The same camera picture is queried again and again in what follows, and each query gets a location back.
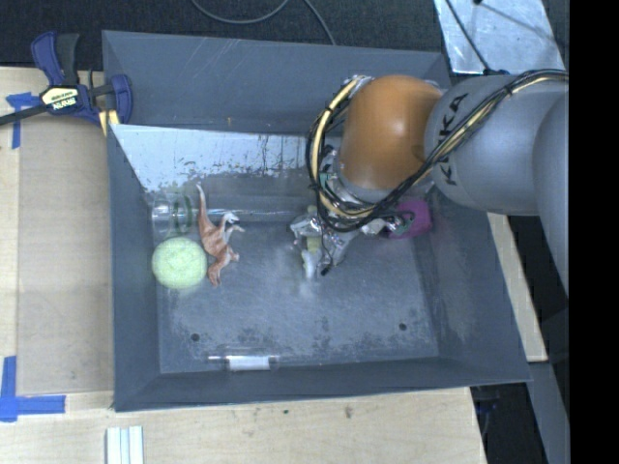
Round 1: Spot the grey metal bin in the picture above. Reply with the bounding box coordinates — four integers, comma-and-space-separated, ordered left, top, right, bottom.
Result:
101, 29, 534, 413

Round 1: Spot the black cylinder on white bracket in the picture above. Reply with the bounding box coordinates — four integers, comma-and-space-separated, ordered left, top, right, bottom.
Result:
360, 211, 417, 239

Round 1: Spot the pale wood flat board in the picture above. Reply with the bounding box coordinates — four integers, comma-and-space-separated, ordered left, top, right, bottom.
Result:
15, 113, 115, 396

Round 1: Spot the clear cup with green stripes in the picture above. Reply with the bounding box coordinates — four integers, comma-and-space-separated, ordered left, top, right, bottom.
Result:
151, 191, 198, 239

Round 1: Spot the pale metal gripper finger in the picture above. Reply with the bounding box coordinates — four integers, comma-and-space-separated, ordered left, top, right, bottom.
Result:
300, 239, 322, 281
288, 214, 318, 241

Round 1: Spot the yellow-green ball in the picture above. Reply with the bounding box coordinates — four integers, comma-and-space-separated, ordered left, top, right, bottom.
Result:
151, 237, 209, 290

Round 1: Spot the purple soft thing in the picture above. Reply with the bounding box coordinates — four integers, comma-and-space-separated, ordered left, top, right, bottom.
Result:
386, 198, 433, 240

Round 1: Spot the orange toy dinosaur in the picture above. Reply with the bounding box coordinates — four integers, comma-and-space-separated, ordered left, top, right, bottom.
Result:
194, 183, 247, 288

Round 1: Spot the clear tube with white label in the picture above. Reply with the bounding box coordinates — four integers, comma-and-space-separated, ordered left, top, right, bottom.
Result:
207, 354, 281, 372

